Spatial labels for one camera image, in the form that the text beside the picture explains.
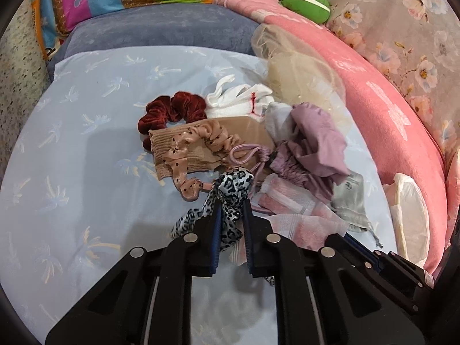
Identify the blue grey cushion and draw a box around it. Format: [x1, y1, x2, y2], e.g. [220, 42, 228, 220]
[47, 3, 261, 80]

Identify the silver grey pouch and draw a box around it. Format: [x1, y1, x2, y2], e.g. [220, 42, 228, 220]
[331, 172, 383, 248]

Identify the white sock with red mark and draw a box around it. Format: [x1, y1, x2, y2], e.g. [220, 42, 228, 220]
[206, 74, 275, 119]

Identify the clear plastic bag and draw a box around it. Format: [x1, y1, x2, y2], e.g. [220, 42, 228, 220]
[251, 23, 354, 133]

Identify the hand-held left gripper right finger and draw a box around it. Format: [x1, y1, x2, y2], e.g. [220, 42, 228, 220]
[241, 199, 426, 345]

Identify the floral beige blanket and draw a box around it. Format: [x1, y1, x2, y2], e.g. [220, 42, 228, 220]
[298, 0, 460, 173]

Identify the grey white sock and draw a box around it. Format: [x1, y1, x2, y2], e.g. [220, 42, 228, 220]
[264, 101, 299, 141]

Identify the bin with white bag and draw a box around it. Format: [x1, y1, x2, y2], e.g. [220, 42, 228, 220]
[382, 172, 431, 270]

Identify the lilac cord hair tie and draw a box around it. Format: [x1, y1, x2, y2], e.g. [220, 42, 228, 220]
[230, 144, 274, 187]

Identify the green cushion with white tick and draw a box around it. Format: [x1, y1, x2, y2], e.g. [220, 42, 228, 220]
[280, 0, 331, 26]

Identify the leopard print scrunchie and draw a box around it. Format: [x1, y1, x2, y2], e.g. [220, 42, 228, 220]
[170, 170, 275, 287]

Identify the pink striped cloth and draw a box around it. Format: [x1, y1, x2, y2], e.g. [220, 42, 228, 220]
[230, 174, 349, 265]

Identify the purple cloth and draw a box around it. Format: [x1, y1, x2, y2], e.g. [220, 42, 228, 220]
[269, 102, 349, 202]

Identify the beige ribbed sock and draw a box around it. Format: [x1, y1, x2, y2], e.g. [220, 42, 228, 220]
[149, 117, 275, 182]

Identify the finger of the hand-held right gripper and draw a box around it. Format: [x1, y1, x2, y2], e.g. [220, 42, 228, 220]
[325, 233, 383, 277]

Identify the dark red velvet scrunchie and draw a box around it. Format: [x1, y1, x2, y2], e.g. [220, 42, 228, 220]
[138, 91, 207, 150]

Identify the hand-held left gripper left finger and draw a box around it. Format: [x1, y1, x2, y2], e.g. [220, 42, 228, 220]
[45, 199, 223, 345]

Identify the pink blanket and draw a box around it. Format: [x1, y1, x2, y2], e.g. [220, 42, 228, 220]
[216, 0, 448, 277]

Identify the light blue printed sheet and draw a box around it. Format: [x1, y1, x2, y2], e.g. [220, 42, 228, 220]
[0, 47, 399, 345]

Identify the pink polka dot scrunchie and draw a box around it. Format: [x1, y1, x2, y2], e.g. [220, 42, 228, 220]
[169, 118, 241, 202]

